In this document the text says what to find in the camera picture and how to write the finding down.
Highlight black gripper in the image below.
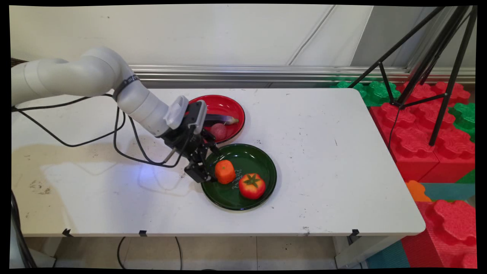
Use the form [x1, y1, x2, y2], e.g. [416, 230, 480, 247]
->
[161, 127, 221, 184]

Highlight orange toy carrot piece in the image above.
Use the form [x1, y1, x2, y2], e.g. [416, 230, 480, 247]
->
[214, 160, 236, 185]

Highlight pink toy peach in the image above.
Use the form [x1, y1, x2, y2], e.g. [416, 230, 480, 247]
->
[210, 123, 228, 141]

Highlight purple toy eggplant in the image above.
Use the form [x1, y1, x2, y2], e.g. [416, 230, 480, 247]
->
[203, 114, 239, 127]

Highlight dark green round plate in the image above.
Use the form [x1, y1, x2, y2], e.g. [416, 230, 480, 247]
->
[201, 143, 277, 211]

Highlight red toy tomato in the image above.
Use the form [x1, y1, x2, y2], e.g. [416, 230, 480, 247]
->
[239, 173, 266, 200]

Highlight red round plate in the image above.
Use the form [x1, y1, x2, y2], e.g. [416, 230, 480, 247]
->
[188, 94, 246, 145]

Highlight green foam block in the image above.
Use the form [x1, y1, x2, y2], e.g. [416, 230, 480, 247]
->
[448, 102, 476, 143]
[330, 80, 401, 107]

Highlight white table leg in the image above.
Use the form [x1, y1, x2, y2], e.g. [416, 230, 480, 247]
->
[334, 235, 404, 269]

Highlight large red foam block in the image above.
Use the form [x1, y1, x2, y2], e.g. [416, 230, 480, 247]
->
[369, 81, 476, 184]

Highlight orange foam piece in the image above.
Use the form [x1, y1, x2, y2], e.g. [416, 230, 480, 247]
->
[405, 180, 433, 202]

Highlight teal foam mat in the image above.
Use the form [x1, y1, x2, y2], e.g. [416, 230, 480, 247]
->
[420, 182, 476, 202]

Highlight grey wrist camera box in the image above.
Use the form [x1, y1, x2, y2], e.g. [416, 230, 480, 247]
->
[163, 95, 208, 134]

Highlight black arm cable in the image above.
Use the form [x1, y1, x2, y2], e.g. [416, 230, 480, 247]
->
[113, 108, 193, 169]
[11, 93, 126, 148]

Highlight silver metal wall rail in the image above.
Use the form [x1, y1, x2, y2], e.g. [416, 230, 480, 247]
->
[127, 64, 476, 89]

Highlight black velcro arm strap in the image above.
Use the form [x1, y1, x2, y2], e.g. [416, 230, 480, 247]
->
[113, 74, 141, 102]

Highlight black cable under table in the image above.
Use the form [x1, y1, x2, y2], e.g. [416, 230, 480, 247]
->
[116, 237, 128, 269]

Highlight black cable bundle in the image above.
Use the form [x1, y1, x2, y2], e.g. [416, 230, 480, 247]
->
[11, 186, 37, 269]

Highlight black camera tripod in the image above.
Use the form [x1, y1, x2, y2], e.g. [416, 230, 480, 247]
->
[348, 6, 478, 147]

